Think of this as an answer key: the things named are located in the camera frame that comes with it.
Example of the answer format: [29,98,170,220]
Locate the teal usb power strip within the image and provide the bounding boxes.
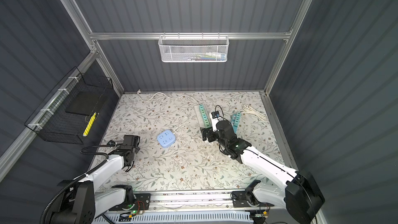
[231,112,241,133]

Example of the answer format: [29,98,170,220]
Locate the white multicolour power strip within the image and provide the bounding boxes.
[194,104,213,131]

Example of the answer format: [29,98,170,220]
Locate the blue square socket cube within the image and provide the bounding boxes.
[157,130,176,148]

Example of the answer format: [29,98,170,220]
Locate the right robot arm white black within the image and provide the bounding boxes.
[200,120,325,224]

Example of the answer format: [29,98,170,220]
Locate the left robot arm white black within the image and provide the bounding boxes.
[39,135,144,224]

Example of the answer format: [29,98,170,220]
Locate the floral table mat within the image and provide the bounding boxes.
[98,92,283,192]

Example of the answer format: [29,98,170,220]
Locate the yellow marker pen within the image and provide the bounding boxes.
[83,113,97,137]

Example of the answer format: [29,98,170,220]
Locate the black pad in basket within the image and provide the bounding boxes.
[65,92,103,116]

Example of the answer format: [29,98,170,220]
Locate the pens in white basket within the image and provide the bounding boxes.
[183,52,227,62]

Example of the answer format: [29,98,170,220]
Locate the white bundled cable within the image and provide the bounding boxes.
[240,104,268,121]

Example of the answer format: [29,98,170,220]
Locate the white blue cube cord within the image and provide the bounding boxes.
[172,116,189,133]

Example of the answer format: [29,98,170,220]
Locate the white power strip cord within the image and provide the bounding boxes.
[136,89,200,105]

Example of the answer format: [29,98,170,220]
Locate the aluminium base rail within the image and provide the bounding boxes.
[62,188,318,215]

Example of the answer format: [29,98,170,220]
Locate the black wire basket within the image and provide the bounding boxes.
[25,69,114,145]

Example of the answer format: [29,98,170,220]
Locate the white wire mesh basket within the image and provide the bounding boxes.
[158,36,230,63]

